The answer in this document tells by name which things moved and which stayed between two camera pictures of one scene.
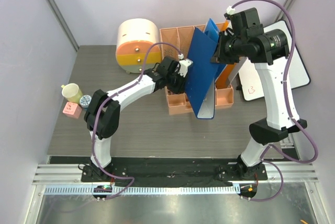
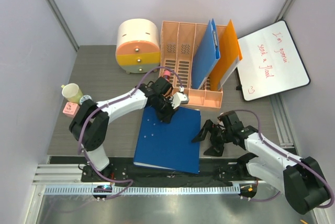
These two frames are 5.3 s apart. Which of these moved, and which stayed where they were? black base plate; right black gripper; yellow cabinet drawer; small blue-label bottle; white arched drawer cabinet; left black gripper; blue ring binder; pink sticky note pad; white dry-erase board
Moved: right black gripper; blue ring binder; left black gripper
Stayed: small blue-label bottle; black base plate; yellow cabinet drawer; white arched drawer cabinet; white dry-erase board; pink sticky note pad
